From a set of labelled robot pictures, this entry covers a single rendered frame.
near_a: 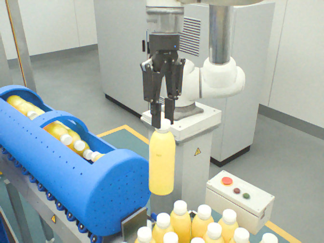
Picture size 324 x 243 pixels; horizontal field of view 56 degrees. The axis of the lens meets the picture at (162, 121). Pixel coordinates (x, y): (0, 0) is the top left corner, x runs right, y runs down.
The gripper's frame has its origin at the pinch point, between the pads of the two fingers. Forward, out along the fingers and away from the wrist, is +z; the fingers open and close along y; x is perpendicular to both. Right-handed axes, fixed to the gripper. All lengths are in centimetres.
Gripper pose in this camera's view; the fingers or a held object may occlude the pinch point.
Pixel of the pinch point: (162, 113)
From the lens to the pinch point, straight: 80.7
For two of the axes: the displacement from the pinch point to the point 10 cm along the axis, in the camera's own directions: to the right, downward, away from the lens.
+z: -0.2, 9.3, 3.6
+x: 6.6, 2.8, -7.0
